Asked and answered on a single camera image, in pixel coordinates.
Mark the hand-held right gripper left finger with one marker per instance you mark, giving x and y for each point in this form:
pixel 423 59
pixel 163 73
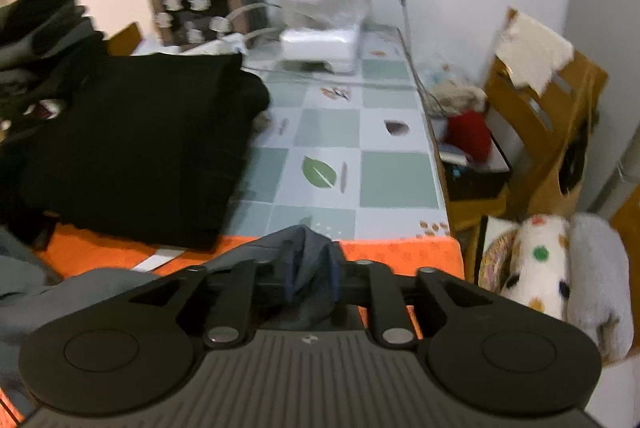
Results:
pixel 235 298

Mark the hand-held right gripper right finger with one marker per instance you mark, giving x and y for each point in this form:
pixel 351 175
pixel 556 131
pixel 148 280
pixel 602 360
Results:
pixel 395 303

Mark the grey pants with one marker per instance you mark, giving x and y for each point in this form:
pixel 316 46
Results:
pixel 305 258

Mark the pile of black clothes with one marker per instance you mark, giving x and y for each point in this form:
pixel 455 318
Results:
pixel 20 188

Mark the stack of folded dark clothes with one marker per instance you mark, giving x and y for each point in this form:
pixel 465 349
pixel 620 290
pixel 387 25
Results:
pixel 40 33

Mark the orange patterned table mat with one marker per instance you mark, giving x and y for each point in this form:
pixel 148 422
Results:
pixel 100 253

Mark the white polka dot blanket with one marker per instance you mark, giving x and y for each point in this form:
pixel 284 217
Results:
pixel 535 268

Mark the red cloth item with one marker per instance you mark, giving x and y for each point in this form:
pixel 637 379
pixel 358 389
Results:
pixel 470 133

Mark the black folded garment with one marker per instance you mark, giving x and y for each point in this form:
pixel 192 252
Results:
pixel 140 133

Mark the grey fluffy blanket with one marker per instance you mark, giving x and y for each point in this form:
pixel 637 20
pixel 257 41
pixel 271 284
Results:
pixel 600 278

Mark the beige fluffy cloth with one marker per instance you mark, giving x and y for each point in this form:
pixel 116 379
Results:
pixel 457 96

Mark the white box appliance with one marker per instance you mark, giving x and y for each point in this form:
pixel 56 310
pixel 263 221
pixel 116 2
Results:
pixel 320 46

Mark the white cloth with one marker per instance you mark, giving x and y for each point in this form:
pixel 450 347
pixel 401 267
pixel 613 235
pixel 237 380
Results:
pixel 535 48

